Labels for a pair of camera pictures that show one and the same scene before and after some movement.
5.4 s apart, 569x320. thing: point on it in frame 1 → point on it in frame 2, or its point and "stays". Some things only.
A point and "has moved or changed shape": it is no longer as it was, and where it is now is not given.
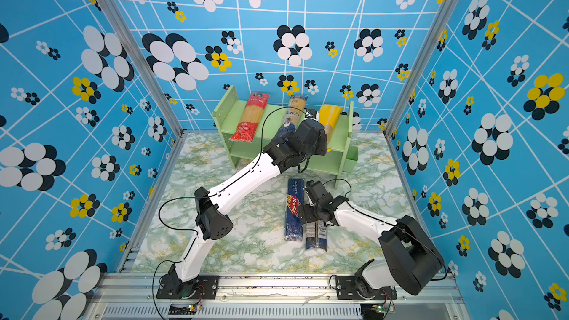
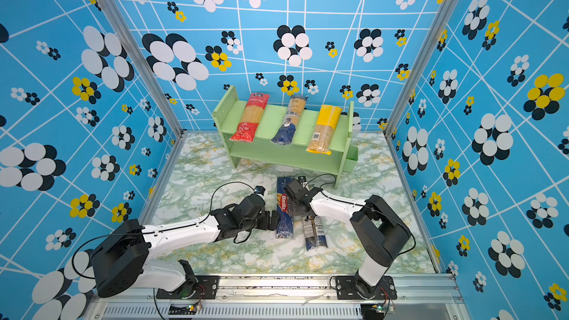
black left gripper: x=321 y=141 → x=269 y=224
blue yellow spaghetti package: x=295 y=113 stays
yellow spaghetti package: x=328 y=116 stays
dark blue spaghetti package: x=295 y=198 has moved or changed shape
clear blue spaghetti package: x=315 y=235 stays
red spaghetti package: x=252 y=115 stays
